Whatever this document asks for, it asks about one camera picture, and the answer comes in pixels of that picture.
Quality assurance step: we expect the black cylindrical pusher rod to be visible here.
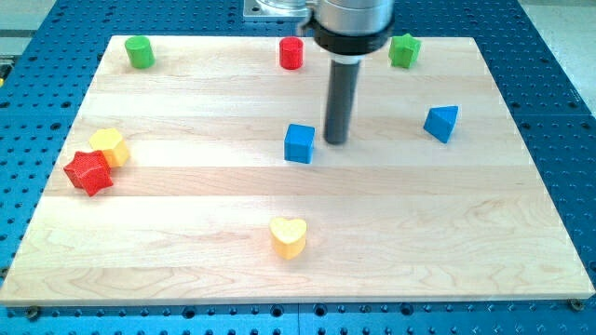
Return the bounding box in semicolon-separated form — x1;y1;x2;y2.
323;55;362;145

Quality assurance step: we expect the red star block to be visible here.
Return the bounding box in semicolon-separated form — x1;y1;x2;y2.
63;151;113;196

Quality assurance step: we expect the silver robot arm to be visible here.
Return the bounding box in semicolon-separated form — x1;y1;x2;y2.
296;0;395;145

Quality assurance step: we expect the green star block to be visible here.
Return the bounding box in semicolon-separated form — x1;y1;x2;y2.
388;33;422;69

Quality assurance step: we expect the red cylinder block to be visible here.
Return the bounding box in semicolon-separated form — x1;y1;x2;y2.
279;36;304;70

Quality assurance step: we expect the blue cube block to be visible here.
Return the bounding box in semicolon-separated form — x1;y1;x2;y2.
284;124;316;164

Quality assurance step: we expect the blue triangle block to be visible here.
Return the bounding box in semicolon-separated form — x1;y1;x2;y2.
423;105;459;143

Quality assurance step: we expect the yellow heart block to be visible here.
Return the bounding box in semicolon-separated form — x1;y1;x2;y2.
269;218;307;260

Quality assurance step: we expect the wooden board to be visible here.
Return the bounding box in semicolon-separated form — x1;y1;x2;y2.
1;35;594;306

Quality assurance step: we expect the green cylinder block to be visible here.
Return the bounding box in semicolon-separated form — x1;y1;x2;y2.
125;35;156;69

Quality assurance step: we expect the yellow hexagon block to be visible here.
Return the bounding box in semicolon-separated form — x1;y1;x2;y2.
88;128;129;168

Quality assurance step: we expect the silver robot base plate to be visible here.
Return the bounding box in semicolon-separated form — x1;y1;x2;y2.
242;0;308;21

